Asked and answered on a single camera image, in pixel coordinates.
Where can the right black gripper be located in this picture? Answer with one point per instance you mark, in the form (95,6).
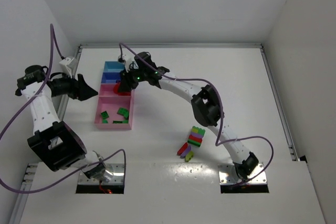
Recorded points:
(128,77)

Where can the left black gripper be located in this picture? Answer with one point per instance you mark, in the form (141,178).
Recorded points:
(79,87)

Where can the red and green lego block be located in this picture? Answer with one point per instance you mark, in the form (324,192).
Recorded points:
(118,92)

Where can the dark green lego brick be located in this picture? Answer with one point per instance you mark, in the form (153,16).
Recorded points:
(104,117)

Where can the multicolour lego block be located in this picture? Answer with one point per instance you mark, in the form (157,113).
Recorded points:
(196,136)

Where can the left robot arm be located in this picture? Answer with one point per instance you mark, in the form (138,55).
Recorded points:
(53,141)

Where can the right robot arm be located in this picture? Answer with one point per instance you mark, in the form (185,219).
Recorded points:
(204,101)

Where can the light blue bin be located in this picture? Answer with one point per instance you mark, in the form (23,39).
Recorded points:
(113,66)

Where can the dark blue bin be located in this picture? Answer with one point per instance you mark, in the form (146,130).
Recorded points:
(110,77)

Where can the upper pink bin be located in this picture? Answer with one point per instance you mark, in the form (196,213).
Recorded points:
(111,90)

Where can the red half round lego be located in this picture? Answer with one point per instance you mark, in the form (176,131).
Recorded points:
(182,149)

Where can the purple half round lego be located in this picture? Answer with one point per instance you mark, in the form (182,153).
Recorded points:
(186,151)

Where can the lime small lego brick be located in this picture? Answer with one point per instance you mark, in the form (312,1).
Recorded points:
(189,156)

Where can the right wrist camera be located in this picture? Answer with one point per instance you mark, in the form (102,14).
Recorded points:
(126,61)

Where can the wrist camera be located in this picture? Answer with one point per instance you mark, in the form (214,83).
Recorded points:
(126,61)
(68,66)

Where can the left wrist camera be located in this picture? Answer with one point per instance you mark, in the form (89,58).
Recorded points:
(68,66)

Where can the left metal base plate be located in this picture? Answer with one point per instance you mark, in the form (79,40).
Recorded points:
(111,174)

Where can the metal base plate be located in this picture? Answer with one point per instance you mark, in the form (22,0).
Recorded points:
(228,176)
(111,174)

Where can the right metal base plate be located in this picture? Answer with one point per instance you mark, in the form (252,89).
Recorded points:
(228,176)

